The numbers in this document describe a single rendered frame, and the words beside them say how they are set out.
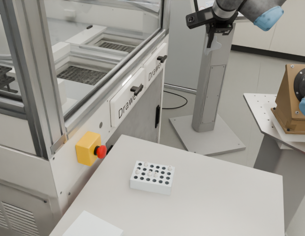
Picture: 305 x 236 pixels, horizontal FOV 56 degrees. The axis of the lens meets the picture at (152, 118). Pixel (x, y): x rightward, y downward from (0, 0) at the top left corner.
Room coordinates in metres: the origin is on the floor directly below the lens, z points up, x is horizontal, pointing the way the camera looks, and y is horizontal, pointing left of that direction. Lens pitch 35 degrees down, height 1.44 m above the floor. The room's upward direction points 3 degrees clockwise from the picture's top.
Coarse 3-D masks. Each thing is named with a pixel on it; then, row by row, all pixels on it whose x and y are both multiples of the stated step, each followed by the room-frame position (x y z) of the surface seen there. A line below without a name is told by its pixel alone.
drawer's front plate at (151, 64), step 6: (162, 48) 1.31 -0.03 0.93; (156, 54) 1.23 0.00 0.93; (162, 54) 1.32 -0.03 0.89; (150, 60) 1.16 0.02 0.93; (156, 60) 1.23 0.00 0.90; (144, 66) 1.11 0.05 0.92; (150, 66) 1.15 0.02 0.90; (156, 66) 1.23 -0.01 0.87; (162, 66) 1.33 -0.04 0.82; (150, 72) 1.15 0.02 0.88; (156, 72) 1.24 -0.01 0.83
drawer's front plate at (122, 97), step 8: (136, 72) 1.04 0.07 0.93; (144, 72) 1.08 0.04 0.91; (136, 80) 0.99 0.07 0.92; (144, 80) 1.08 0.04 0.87; (128, 88) 0.92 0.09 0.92; (120, 96) 0.85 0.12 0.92; (128, 96) 0.92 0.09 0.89; (136, 96) 0.99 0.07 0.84; (112, 104) 0.81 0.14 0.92; (120, 104) 0.85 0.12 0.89; (128, 104) 0.92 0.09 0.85; (112, 112) 0.81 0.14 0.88; (120, 112) 0.85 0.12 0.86; (112, 120) 0.81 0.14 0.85; (120, 120) 0.85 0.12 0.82
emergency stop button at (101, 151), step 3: (99, 147) 0.61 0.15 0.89; (102, 147) 0.61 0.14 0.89; (105, 147) 0.62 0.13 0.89; (99, 150) 0.60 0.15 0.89; (102, 150) 0.61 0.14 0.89; (105, 150) 0.62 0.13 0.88; (96, 153) 0.61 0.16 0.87; (99, 153) 0.60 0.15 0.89; (102, 153) 0.60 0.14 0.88; (105, 153) 0.62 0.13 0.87; (99, 156) 0.60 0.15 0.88; (102, 156) 0.60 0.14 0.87
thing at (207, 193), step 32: (128, 160) 0.71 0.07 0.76; (160, 160) 0.72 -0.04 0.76; (192, 160) 0.72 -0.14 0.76; (96, 192) 0.56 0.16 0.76; (128, 192) 0.57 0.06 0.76; (192, 192) 0.58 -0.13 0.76; (224, 192) 0.59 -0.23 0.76; (256, 192) 0.59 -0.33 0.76; (64, 224) 0.45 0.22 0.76; (128, 224) 0.46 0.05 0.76; (160, 224) 0.47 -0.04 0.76; (192, 224) 0.47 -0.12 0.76; (224, 224) 0.48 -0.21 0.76; (256, 224) 0.48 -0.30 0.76
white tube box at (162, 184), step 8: (136, 168) 0.63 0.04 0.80; (144, 168) 0.64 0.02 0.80; (152, 168) 0.64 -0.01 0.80; (160, 168) 0.64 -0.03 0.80; (136, 176) 0.60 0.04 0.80; (144, 176) 0.60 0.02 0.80; (152, 176) 0.60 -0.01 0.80; (160, 176) 0.61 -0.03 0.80; (168, 176) 0.61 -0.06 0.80; (136, 184) 0.58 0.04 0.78; (144, 184) 0.58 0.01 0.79; (152, 184) 0.57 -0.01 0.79; (160, 184) 0.57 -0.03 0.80; (168, 184) 0.57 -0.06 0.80; (160, 192) 0.57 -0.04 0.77; (168, 192) 0.57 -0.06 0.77
